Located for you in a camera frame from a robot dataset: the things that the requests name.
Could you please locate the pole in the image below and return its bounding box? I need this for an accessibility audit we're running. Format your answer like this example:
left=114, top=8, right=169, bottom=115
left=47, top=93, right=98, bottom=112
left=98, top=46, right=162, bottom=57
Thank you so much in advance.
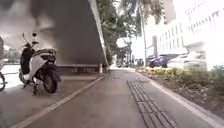
left=139, top=0, right=148, bottom=68

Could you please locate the grey paved path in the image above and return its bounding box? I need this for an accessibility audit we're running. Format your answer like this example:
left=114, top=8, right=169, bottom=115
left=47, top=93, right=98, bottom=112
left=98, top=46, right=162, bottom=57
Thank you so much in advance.
left=0, top=64, right=224, bottom=128

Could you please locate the row of trees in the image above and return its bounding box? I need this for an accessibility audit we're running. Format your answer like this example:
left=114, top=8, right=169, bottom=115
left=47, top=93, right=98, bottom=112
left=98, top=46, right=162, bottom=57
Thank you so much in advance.
left=96, top=0, right=164, bottom=68

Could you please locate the dark blue car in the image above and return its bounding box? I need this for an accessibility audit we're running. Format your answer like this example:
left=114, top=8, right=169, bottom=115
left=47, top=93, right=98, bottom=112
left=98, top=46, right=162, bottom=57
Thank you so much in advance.
left=148, top=54, right=178, bottom=69

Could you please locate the grey concrete viaduct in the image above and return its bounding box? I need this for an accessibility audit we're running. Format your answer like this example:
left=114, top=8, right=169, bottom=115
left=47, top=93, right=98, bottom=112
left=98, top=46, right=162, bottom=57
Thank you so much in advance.
left=0, top=0, right=111, bottom=73

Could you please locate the dark tactile paving strip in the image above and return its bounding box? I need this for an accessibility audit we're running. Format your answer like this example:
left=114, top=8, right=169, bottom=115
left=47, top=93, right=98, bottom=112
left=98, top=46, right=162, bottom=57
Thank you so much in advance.
left=126, top=78, right=179, bottom=128

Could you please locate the white and black scooter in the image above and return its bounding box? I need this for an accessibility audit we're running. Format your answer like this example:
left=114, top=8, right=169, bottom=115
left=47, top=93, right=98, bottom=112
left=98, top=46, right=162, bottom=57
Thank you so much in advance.
left=18, top=31, right=63, bottom=96

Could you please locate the white car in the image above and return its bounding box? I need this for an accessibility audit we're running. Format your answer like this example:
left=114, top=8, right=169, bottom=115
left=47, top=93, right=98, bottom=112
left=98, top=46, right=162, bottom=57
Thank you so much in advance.
left=166, top=53, right=208, bottom=72

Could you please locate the green planted hedge strip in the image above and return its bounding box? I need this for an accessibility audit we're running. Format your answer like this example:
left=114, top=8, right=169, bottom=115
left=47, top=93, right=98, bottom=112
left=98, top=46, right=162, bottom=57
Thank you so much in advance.
left=134, top=64, right=224, bottom=118

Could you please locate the white painted line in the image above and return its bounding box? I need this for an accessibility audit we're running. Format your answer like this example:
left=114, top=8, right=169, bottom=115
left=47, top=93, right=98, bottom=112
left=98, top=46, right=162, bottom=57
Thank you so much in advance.
left=11, top=74, right=106, bottom=128

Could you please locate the pale kerb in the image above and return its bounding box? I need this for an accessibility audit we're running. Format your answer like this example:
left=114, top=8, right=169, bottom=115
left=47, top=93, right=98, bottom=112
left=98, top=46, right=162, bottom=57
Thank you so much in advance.
left=136, top=70, right=224, bottom=128

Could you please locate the white building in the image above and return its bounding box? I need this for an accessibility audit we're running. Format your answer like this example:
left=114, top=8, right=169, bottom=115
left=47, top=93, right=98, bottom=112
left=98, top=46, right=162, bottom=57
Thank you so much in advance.
left=131, top=0, right=224, bottom=71

